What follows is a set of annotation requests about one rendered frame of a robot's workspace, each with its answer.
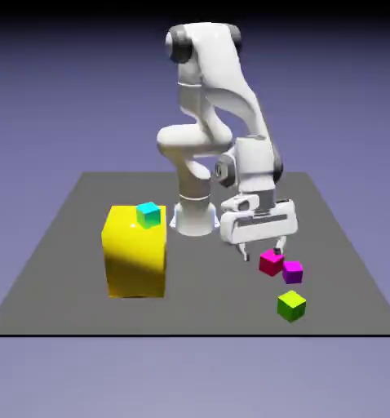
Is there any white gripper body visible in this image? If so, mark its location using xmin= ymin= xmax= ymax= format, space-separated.
xmin=219 ymin=198 xmax=299 ymax=246

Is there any small cyan cube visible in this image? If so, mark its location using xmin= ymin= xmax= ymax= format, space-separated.
xmin=135 ymin=201 xmax=162 ymax=230

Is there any small pink cube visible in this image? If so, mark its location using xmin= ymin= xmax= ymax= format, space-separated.
xmin=259 ymin=248 xmax=286 ymax=278

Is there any small green cube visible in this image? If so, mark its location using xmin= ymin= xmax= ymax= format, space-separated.
xmin=277 ymin=289 xmax=308 ymax=323

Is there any large yellow box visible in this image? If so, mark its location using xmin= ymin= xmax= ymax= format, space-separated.
xmin=100 ymin=204 xmax=167 ymax=299

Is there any small purple cube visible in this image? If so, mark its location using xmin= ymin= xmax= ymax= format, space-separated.
xmin=281 ymin=260 xmax=304 ymax=285

